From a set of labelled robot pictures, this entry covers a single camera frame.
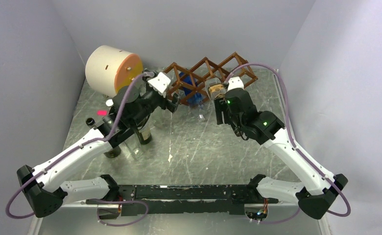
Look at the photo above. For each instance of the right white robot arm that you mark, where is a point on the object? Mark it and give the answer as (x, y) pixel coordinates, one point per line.
(318, 187)

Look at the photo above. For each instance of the brown wooden wine rack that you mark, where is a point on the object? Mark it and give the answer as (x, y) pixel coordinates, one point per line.
(189, 83)

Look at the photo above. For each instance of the small clear glass bottle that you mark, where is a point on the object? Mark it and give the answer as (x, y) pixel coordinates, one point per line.
(134, 147)

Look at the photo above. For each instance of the olive wine bottle gold label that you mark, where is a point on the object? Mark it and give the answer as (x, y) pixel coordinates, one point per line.
(104, 126)

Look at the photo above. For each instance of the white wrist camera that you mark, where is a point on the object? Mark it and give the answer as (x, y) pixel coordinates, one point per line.
(235, 83)
(160, 83)

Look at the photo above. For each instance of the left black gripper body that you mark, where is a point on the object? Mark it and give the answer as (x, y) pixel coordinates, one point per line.
(151, 101)

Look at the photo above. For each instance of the cream and orange cylinder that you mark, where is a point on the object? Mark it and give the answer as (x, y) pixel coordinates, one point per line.
(108, 69)

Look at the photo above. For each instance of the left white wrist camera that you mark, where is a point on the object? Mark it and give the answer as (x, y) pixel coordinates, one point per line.
(160, 83)

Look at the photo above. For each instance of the clear bottle black gold cap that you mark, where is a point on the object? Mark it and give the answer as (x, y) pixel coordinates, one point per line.
(215, 88)

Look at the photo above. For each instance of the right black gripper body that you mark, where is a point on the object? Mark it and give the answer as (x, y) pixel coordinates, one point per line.
(233, 119)

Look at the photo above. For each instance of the dark green wine bottle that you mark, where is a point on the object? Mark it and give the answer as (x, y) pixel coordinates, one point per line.
(143, 132)

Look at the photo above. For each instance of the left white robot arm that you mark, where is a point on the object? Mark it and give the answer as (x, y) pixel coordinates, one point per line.
(47, 186)

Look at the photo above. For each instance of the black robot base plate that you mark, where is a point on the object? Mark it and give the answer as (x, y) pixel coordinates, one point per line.
(158, 199)

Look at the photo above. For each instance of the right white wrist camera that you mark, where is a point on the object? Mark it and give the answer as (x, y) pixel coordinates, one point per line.
(235, 83)

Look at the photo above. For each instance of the aluminium frame rail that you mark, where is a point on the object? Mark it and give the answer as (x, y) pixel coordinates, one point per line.
(93, 218)

